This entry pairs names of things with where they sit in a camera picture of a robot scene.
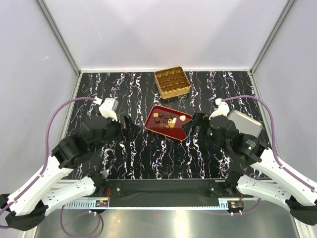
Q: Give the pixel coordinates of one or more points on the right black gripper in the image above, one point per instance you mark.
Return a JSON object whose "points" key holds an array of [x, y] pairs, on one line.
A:
{"points": [[199, 119]]}

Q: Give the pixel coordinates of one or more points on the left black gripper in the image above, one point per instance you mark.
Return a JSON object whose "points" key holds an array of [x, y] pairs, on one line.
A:
{"points": [[130, 135]]}

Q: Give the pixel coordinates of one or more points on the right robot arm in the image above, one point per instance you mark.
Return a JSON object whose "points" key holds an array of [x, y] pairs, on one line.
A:
{"points": [[292, 190]]}

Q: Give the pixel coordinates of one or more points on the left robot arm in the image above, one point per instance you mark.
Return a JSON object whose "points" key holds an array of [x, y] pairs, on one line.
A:
{"points": [[29, 205]]}

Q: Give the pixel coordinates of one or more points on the white heart chocolate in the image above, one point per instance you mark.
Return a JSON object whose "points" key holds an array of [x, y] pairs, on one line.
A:
{"points": [[182, 118]]}

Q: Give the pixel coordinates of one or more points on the gold chocolate tin box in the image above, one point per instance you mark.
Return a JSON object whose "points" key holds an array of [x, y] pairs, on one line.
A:
{"points": [[172, 82]]}

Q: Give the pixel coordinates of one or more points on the red lacquer tray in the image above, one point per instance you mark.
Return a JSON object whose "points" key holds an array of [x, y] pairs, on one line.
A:
{"points": [[174, 130]]}

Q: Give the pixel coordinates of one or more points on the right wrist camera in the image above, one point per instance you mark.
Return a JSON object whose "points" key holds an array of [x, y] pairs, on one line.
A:
{"points": [[221, 110]]}

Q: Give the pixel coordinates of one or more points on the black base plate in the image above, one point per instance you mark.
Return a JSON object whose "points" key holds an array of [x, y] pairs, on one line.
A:
{"points": [[165, 192]]}

